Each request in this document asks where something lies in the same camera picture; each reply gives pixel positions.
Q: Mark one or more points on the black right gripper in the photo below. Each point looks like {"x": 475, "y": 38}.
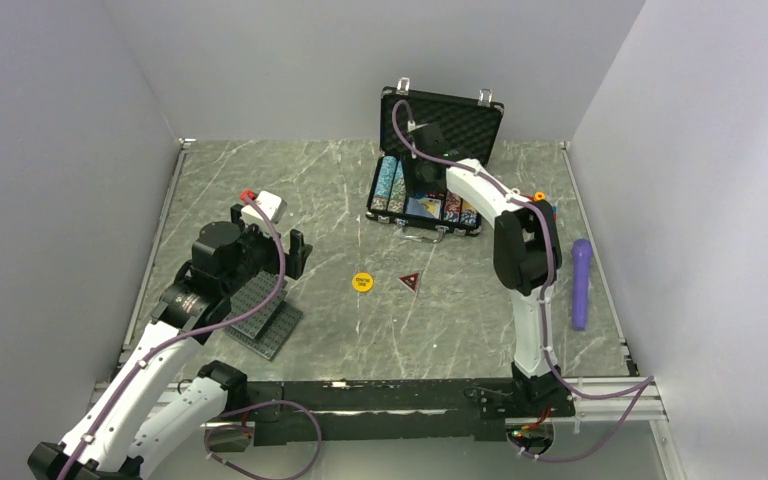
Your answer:
{"x": 413, "y": 186}

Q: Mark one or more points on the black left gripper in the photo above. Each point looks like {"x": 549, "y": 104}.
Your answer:
{"x": 274, "y": 265}

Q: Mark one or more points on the black poker chip case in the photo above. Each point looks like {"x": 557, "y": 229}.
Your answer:
{"x": 460, "y": 127}

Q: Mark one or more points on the yellow big blind button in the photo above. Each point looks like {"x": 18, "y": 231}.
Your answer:
{"x": 362, "y": 282}

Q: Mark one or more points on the black triangular all-in marker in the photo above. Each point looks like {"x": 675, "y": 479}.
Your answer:
{"x": 411, "y": 281}

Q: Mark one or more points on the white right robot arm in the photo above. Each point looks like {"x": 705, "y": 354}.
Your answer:
{"x": 526, "y": 257}

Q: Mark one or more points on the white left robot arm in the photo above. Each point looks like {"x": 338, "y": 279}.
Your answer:
{"x": 123, "y": 435}

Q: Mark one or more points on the green and grey chip stack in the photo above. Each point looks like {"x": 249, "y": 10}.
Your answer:
{"x": 398, "y": 191}

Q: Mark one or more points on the purple red blue chip stack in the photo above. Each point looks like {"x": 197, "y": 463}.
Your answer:
{"x": 452, "y": 208}

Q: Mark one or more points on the blue and grey chip stack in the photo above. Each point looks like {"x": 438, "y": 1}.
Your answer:
{"x": 383, "y": 183}

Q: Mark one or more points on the large dark grey baseplate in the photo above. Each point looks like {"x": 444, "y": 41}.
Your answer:
{"x": 248, "y": 298}

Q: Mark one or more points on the yellow and blue chip stack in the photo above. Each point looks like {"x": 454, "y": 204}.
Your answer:
{"x": 468, "y": 215}

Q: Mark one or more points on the lower dark grey baseplate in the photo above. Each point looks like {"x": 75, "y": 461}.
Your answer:
{"x": 274, "y": 334}

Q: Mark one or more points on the colourful toy brick figure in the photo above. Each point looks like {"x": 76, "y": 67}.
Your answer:
{"x": 541, "y": 196}

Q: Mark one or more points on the purple toy microphone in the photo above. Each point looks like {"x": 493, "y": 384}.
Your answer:
{"x": 582, "y": 254}

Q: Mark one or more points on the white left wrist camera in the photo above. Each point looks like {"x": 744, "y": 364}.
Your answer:
{"x": 263, "y": 206}

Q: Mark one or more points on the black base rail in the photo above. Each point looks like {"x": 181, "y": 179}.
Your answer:
{"x": 417, "y": 409}

